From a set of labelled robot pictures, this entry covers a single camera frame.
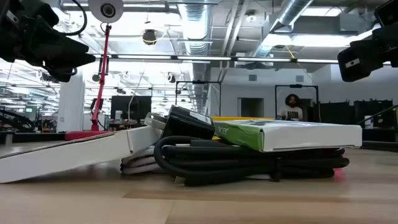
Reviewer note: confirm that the red camera stand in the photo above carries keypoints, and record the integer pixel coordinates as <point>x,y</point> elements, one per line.
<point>90,135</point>

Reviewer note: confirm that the black ceiling dome device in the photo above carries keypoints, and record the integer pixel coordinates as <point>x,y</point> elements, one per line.
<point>149,36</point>

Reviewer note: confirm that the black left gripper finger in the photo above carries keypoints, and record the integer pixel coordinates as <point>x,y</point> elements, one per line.
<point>68,54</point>
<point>63,74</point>

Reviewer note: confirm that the white green Acer box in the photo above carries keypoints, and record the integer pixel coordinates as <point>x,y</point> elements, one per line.
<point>311,137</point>

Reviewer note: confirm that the black background rig frame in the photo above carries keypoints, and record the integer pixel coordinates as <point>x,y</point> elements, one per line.
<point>295,86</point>
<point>199,82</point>

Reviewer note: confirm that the pink charger plug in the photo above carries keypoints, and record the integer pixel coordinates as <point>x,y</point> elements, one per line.
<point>339,175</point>

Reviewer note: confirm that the yellow plastic basket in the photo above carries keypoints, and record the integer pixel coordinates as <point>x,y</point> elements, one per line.
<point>242,118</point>

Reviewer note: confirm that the black monitor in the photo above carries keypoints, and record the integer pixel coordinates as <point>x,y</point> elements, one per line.
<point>130,107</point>

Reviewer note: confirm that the white round overhead camera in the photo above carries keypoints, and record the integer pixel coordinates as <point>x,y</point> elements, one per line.
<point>105,9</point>

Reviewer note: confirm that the white pillar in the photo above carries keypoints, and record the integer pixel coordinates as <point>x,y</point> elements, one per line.
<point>71,102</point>

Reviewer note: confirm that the white wipes canister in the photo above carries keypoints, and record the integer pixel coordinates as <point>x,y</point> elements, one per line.
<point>368,122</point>
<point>118,115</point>

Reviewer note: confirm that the person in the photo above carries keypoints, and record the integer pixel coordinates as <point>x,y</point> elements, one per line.
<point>290,112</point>

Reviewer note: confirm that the long white box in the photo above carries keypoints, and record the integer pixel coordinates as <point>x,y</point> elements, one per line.
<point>77,155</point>

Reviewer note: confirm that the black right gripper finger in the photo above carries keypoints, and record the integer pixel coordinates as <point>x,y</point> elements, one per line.
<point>360,62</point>

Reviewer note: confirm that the silver ceiling air duct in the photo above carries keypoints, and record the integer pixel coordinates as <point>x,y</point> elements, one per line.
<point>196,25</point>

